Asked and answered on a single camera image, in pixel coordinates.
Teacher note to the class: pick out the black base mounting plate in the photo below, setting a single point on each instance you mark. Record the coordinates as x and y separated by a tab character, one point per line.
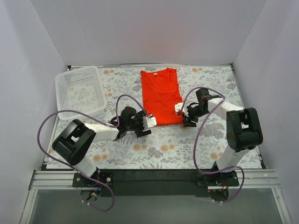
153	182

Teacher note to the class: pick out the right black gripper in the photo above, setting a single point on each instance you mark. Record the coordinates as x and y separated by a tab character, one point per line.
187	117

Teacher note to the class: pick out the floral patterned table mat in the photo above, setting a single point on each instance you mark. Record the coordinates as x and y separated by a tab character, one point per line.
173	146

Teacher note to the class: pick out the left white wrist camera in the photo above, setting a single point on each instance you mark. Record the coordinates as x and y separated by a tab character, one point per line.
149	121

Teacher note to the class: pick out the aluminium frame rail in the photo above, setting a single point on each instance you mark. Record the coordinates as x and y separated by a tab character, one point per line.
63	179

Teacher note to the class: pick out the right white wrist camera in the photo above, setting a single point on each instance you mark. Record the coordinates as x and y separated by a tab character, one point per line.
181	109

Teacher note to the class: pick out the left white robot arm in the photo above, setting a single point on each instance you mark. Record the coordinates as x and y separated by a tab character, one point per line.
74	141

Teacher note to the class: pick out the white plastic laundry basket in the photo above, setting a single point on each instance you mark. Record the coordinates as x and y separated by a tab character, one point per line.
81	90

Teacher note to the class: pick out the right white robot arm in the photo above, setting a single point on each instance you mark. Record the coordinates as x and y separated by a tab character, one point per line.
243	133

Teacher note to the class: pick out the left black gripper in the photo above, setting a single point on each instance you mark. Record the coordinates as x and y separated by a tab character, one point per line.
140	127

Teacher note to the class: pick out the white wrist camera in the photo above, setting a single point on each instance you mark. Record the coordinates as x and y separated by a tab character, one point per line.
149	121
181	109

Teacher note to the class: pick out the orange t shirt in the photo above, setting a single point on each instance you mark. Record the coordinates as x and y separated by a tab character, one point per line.
160	94

